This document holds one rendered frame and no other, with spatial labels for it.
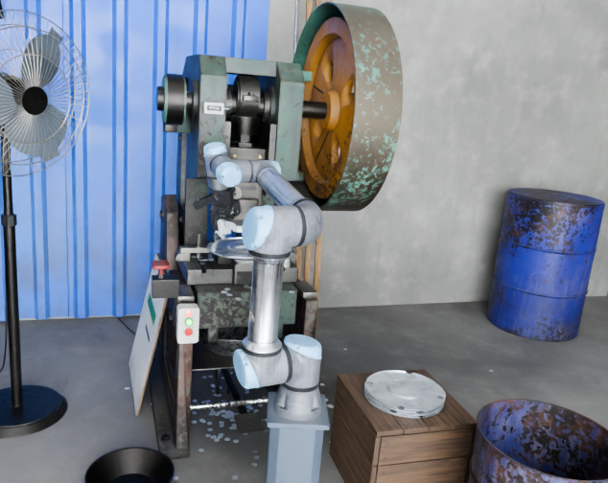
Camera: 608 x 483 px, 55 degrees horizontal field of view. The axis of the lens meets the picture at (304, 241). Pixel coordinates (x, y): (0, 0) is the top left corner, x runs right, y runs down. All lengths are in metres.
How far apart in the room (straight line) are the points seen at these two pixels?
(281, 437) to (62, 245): 2.08
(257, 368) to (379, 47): 1.18
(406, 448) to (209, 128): 1.31
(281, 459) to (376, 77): 1.29
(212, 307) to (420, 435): 0.87
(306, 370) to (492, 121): 2.85
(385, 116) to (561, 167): 2.72
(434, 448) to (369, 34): 1.45
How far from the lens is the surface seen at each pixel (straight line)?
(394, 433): 2.06
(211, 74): 2.22
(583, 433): 2.16
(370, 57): 2.15
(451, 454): 2.22
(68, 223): 3.54
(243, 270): 2.30
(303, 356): 1.76
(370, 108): 2.10
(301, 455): 1.90
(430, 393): 2.26
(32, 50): 2.35
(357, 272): 4.00
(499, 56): 4.26
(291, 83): 2.28
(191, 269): 2.30
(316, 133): 2.67
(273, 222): 1.55
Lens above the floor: 1.41
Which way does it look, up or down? 14 degrees down
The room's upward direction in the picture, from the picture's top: 5 degrees clockwise
